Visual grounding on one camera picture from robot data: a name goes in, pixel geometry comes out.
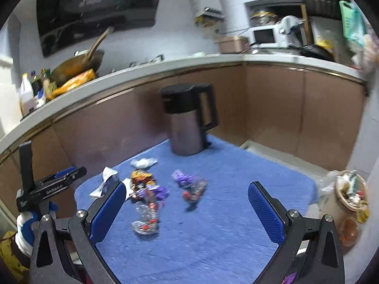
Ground white crumpled tissue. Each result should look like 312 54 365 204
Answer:
131 158 158 170

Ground large cooking oil bottle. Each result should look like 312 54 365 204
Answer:
338 217 360 248

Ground blue white gloved hand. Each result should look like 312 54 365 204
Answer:
15 199 42 258

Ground green plastic bag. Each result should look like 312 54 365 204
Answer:
339 1 366 48

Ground blue towel table cover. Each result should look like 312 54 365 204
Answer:
74 134 319 284

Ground yellow snack bag on counter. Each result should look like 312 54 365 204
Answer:
47 69 96 100

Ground brown kitchen cabinets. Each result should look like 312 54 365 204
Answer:
1 62 366 214

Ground brass wok with handle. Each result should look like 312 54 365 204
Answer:
51 27 114 87

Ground white microwave oven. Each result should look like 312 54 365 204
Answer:
249 24 288 48

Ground orange purple foil wrapper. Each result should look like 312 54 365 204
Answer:
131 170 169 203

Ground white detergent bottle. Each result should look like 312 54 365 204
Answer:
19 73 35 117

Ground cream overfull waste bin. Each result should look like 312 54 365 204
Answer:
318 170 370 253

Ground black frying pan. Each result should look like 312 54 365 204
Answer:
300 44 335 62

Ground black steel electric kettle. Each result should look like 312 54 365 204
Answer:
159 83 218 156

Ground white water heater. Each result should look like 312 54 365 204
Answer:
189 0 225 27

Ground pink rice cooker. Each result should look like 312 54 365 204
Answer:
217 36 251 54

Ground black range hood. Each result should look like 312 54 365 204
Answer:
36 0 159 57

